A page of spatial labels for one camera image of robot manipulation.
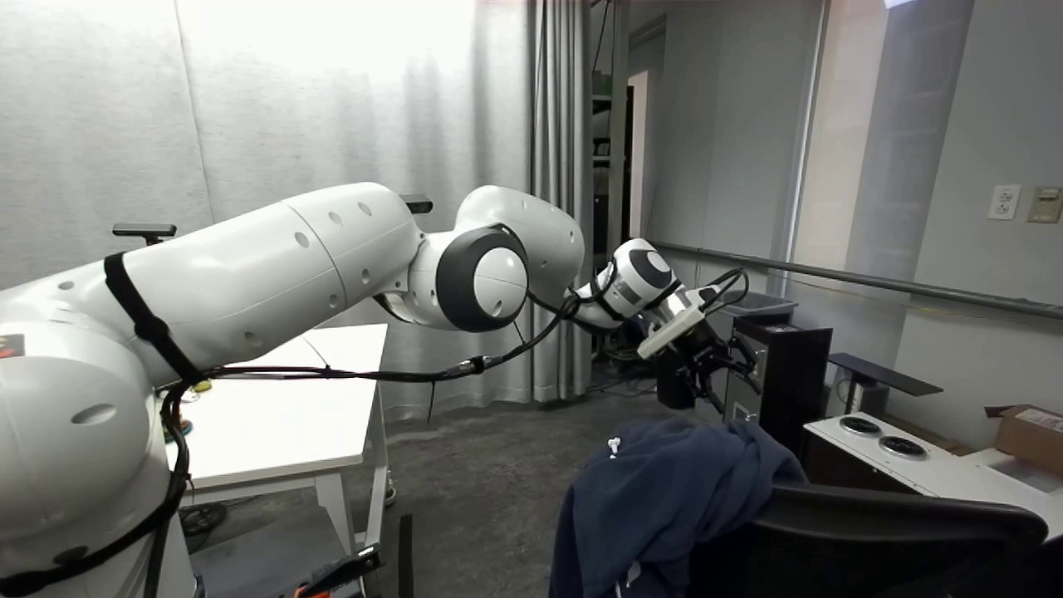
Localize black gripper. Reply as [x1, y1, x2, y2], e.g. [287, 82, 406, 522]
[659, 312, 768, 427]

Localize blue hoodie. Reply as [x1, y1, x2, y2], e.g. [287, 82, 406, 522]
[549, 414, 811, 598]

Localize black computer tower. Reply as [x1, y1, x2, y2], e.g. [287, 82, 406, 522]
[733, 320, 832, 458]

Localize black cylindrical bin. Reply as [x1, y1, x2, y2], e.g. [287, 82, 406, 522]
[654, 374, 700, 414]

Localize black tray shelf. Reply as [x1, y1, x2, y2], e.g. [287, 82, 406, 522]
[827, 348, 943, 419]

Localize black mesh armchair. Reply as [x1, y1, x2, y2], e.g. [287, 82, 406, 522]
[689, 477, 1048, 598]

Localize white desk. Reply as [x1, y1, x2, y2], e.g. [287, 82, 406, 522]
[801, 407, 1063, 544]

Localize dark storage shelf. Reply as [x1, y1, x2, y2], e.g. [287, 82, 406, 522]
[589, 62, 633, 211]

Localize cardboard box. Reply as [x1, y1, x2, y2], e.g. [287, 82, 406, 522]
[983, 401, 1063, 477]

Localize black flat bar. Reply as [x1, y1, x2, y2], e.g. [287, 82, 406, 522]
[396, 513, 419, 598]

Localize white table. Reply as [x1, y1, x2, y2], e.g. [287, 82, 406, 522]
[176, 322, 396, 558]

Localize orange black clamp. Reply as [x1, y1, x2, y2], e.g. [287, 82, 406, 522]
[292, 544, 385, 598]

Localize white curtain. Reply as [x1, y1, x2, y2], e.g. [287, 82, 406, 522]
[0, 0, 591, 407]

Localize grey wall rail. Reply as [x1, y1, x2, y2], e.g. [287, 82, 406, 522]
[659, 242, 1063, 324]

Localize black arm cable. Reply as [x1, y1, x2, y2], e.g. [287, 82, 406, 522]
[0, 248, 609, 598]

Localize beige wall plate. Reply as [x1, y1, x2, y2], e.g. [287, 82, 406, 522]
[1023, 182, 1063, 228]

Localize black camera boom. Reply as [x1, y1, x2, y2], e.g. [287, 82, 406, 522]
[109, 223, 179, 248]

